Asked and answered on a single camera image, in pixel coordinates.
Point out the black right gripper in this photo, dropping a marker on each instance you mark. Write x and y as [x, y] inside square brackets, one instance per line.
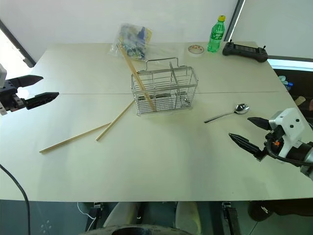
[274, 137]

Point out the wooden chopstick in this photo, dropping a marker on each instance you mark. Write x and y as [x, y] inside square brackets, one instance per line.
[132, 71]
[115, 120]
[74, 137]

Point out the black table leg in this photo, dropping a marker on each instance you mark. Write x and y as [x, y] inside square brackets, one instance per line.
[231, 218]

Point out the green plastic bottle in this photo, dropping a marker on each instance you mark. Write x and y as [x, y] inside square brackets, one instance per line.
[216, 36]

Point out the dark window frame bar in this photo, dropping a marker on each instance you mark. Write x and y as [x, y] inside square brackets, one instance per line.
[14, 42]

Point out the round white tape roll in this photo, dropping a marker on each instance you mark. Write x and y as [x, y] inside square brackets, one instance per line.
[195, 50]

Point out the clear plastic bag with items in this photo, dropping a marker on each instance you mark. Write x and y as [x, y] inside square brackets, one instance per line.
[134, 39]

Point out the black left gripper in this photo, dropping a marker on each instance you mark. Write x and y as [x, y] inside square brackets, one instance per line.
[8, 98]

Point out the black handheld remote controller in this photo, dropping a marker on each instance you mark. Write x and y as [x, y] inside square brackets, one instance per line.
[244, 51]

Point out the metal spoon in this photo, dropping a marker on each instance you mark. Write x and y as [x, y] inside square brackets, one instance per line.
[242, 108]

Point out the black table leg bracket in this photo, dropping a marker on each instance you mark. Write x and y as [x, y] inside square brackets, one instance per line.
[97, 211]

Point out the pale blue plastic item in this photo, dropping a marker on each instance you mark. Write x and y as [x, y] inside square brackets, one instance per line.
[286, 83]

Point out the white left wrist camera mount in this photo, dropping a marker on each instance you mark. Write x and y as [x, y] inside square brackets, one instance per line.
[2, 74]

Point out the small tan cork piece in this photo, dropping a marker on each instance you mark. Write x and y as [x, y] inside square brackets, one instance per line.
[300, 100]

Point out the pale rounded shape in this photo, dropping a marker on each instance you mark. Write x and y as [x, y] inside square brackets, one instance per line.
[122, 214]
[188, 215]

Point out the small metal utensil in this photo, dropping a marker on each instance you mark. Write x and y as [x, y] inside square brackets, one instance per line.
[186, 100]

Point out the black bulky object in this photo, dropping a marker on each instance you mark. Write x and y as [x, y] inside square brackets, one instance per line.
[274, 210]

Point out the grey roller blind rail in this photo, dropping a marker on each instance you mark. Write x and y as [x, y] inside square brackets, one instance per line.
[236, 20]

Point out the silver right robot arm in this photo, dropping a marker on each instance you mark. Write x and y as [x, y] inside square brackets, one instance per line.
[300, 153]

